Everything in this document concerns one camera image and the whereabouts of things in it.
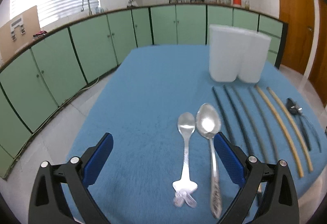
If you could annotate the black chopstick gold band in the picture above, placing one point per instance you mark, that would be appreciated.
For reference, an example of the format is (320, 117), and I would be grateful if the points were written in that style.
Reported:
(240, 122)
(225, 119)

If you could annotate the grey chopstick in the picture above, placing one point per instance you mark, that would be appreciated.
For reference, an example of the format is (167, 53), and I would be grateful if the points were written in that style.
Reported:
(267, 126)
(253, 125)

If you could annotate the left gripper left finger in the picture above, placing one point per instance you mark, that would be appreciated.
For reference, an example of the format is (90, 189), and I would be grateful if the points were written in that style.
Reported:
(48, 203)

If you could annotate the black spoon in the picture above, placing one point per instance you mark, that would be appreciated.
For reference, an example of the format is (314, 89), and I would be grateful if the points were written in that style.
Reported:
(294, 109)

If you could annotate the blue table cloth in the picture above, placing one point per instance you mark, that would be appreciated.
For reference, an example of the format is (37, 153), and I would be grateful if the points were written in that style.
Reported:
(140, 107)

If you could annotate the large silver spoon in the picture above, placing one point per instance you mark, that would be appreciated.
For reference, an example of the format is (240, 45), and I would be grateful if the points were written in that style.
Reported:
(208, 124)

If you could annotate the green lower cabinets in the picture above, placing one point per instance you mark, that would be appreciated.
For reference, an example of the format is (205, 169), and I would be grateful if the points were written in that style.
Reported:
(47, 73)

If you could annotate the brown wooden door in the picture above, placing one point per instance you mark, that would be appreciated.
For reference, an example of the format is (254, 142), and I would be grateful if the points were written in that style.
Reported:
(300, 17)

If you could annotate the white utensil holder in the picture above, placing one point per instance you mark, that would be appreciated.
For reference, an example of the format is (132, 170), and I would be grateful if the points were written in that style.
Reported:
(236, 53)

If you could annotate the small silver spoon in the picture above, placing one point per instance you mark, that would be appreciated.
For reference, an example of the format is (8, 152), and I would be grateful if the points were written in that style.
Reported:
(184, 187)

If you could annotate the cardboard box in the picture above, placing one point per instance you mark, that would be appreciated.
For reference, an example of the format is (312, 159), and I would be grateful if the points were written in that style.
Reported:
(18, 33)

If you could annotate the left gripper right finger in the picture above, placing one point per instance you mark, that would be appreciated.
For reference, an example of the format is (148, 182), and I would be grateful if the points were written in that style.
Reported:
(279, 202)

